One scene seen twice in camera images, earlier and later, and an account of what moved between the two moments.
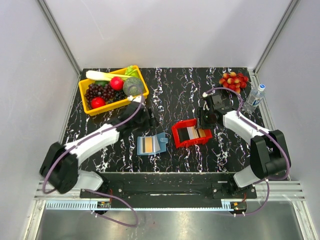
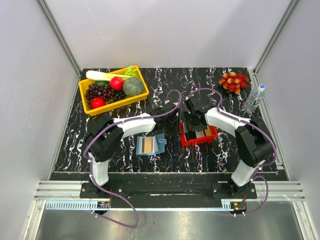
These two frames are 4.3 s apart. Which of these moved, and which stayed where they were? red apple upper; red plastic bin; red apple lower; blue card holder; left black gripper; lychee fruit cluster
Moved: red plastic bin; left black gripper
Stayed: red apple lower; blue card holder; lychee fruit cluster; red apple upper
